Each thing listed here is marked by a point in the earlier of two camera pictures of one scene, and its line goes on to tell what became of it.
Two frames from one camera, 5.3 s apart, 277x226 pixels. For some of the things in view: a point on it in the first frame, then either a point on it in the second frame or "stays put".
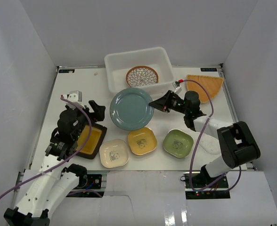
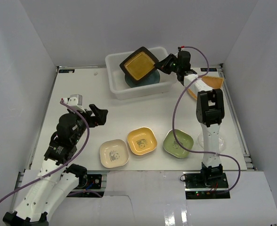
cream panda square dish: (113, 153) stays put
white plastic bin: (150, 68) stays put
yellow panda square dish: (142, 141) stays put
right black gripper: (164, 103) → (162, 65)
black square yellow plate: (96, 134) → (140, 64)
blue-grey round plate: (130, 110) → (153, 77)
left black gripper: (89, 113) stays put
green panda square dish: (178, 143) stays put
